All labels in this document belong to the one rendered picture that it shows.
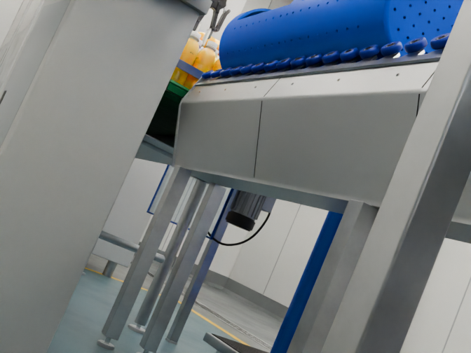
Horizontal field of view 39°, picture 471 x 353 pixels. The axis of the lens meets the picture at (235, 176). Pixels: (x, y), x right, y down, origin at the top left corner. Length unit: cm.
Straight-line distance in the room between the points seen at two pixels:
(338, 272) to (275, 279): 573
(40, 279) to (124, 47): 58
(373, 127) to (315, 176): 22
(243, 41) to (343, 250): 97
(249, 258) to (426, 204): 671
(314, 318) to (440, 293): 435
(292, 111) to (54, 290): 71
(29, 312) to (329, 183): 75
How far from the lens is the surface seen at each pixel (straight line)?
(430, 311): 561
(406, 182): 79
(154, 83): 165
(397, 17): 150
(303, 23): 176
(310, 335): 127
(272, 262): 711
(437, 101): 82
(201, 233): 220
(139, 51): 163
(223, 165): 190
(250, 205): 246
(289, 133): 158
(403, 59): 136
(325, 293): 127
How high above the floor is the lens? 44
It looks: 6 degrees up
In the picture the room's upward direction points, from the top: 23 degrees clockwise
